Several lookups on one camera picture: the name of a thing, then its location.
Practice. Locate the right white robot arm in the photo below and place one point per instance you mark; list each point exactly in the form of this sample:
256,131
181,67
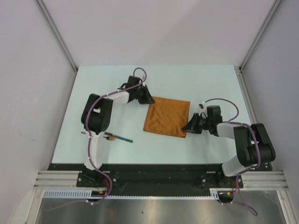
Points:
233,166

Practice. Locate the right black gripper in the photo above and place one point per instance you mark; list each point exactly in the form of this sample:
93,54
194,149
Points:
192,126

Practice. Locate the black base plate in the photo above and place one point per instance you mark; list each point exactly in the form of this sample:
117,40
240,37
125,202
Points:
157,180

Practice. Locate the right aluminium side rail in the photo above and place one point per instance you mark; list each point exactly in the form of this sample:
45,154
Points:
247,100

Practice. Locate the white slotted cable duct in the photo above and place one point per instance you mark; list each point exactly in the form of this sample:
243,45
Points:
67,193

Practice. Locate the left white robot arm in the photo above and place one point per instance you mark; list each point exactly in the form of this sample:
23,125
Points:
97,114

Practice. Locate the aluminium front rail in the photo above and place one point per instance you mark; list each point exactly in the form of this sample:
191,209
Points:
259,180

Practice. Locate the left aluminium corner post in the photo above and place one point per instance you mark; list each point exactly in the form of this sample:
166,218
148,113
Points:
56,33

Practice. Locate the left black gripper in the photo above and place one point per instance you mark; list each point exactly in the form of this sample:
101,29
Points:
148,98

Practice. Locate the aluminium corner post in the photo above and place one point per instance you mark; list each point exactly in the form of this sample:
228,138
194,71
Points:
265,24
56,33

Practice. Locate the orange cloth napkin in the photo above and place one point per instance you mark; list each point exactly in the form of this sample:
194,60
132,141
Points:
167,117

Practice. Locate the right aluminium corner post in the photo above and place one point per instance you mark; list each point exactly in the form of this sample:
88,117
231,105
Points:
265,24

